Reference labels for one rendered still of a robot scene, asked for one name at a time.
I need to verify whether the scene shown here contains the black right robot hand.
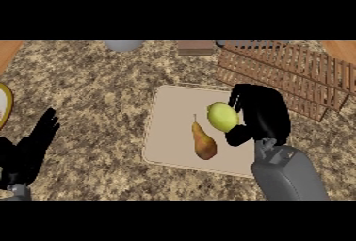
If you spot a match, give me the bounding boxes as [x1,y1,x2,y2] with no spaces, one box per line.
[224,83,292,148]

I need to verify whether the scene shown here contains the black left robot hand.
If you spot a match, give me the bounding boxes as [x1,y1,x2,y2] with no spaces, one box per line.
[0,107,60,190]

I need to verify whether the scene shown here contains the yellow-green lemon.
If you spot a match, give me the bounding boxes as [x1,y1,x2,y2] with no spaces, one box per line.
[205,101,241,133]

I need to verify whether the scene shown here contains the brown wooden tiered shelf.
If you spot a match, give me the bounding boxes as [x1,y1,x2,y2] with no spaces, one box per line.
[215,40,356,122]

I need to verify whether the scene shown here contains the beige tray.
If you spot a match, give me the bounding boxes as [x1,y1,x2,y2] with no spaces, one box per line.
[140,84,257,180]

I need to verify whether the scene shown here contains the yellow-rimmed plate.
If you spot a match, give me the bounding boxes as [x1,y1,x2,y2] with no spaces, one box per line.
[0,82,14,131]

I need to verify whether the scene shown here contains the brown pear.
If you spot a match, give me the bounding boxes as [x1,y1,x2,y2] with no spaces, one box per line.
[190,113,218,161]

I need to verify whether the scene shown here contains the brown wooden block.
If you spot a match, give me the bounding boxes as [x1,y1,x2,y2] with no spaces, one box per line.
[177,40,215,56]

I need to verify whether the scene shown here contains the grey round container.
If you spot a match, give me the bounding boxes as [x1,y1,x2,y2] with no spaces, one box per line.
[103,40,146,53]

